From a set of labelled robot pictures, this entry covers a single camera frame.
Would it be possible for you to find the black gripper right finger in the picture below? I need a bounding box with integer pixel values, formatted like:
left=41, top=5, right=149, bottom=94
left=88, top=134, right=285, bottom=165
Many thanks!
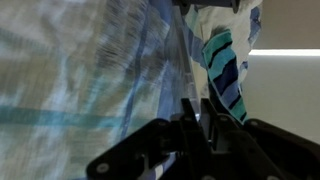
left=200, top=99, right=223, bottom=137

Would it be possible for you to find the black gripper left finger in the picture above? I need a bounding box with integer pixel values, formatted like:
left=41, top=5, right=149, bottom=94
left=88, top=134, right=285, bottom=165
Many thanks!
left=180, top=98, right=202, bottom=140

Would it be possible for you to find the blue checked bed sheet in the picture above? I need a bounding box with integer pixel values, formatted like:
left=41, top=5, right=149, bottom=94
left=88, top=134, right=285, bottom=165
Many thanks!
left=0, top=0, right=263, bottom=180

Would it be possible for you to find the teal striped cloth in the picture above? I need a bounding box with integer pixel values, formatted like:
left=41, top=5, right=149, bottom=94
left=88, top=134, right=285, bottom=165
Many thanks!
left=202, top=30, right=247, bottom=123

